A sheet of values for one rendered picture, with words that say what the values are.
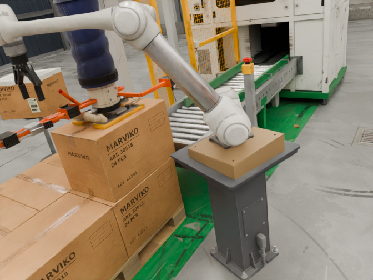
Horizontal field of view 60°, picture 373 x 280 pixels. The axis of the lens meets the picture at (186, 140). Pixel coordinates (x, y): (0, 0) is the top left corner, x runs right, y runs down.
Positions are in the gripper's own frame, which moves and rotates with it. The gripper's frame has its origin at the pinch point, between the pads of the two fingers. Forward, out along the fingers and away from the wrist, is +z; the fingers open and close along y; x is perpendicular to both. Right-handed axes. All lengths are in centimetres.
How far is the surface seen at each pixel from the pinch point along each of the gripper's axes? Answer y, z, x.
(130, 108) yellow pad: -10, 24, -49
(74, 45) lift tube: 1.1, -17.5, -31.5
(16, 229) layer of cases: 18, 67, 26
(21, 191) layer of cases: 54, 67, 3
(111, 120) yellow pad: -11.5, 24.4, -31.9
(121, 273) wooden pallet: -18, 112, -3
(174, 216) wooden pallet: -18, 111, -58
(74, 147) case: 1.7, 34.0, -12.8
